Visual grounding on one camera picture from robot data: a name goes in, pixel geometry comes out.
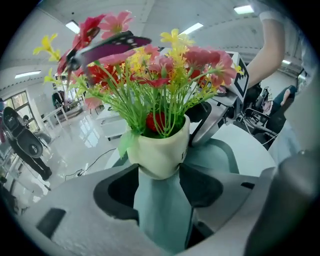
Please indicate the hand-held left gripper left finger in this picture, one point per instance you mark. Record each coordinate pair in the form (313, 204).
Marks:
(82, 230)

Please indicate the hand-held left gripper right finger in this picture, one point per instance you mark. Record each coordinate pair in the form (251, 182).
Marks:
(237, 200)

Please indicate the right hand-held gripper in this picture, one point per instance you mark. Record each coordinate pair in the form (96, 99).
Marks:
(241, 82)

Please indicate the potted pink red flowers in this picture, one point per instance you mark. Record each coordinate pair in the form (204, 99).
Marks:
(160, 105)

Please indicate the person's right forearm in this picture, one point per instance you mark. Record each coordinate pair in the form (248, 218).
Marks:
(270, 50)

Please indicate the black office chair with castors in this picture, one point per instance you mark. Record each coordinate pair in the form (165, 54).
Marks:
(257, 117)

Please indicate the white low cabinet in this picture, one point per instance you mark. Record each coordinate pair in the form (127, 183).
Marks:
(113, 125)

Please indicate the ceiling light panel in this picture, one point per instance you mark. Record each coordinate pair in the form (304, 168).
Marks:
(192, 28)
(243, 9)
(27, 74)
(73, 27)

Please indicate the white desk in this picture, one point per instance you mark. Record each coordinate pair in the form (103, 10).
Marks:
(62, 113)

